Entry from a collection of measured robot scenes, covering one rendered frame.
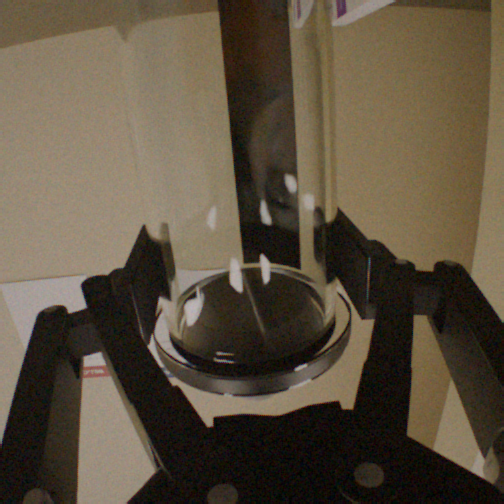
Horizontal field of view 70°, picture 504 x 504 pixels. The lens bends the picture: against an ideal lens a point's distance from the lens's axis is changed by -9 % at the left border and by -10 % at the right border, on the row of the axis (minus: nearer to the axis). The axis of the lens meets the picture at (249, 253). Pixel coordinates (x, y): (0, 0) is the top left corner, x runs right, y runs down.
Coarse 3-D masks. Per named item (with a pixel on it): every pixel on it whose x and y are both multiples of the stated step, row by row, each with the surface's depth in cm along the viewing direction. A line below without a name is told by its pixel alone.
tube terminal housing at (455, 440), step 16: (496, 0) 36; (496, 16) 37; (496, 32) 37; (496, 48) 38; (496, 64) 39; (496, 80) 39; (496, 96) 40; (496, 112) 41; (496, 128) 41; (496, 144) 42; (496, 160) 42; (496, 176) 43; (496, 192) 43; (496, 208) 43; (480, 224) 47; (496, 224) 44; (480, 240) 48; (496, 240) 44; (480, 256) 48; (496, 256) 44; (480, 272) 48; (496, 272) 45; (480, 288) 49; (496, 288) 45; (496, 304) 45; (448, 400) 59; (448, 416) 59; (464, 416) 54; (448, 432) 59; (464, 432) 54; (448, 448) 59; (464, 448) 54; (464, 464) 54; (480, 464) 51
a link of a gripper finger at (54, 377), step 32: (64, 320) 13; (32, 352) 12; (64, 352) 12; (32, 384) 10; (64, 384) 11; (32, 416) 9; (64, 416) 10; (0, 448) 8; (32, 448) 8; (64, 448) 10; (0, 480) 7; (32, 480) 7; (64, 480) 9
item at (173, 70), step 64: (128, 0) 12; (192, 0) 11; (256, 0) 12; (320, 0) 13; (128, 64) 14; (192, 64) 12; (256, 64) 12; (320, 64) 14; (128, 128) 16; (192, 128) 13; (256, 128) 13; (320, 128) 15; (192, 192) 14; (256, 192) 14; (320, 192) 16; (192, 256) 16; (256, 256) 15; (320, 256) 17; (192, 320) 17; (256, 320) 16; (320, 320) 18
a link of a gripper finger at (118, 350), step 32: (96, 288) 14; (96, 320) 13; (128, 320) 13; (128, 352) 11; (128, 384) 10; (160, 384) 10; (160, 416) 8; (192, 416) 8; (160, 448) 8; (192, 448) 7; (224, 448) 7; (192, 480) 7; (224, 480) 6
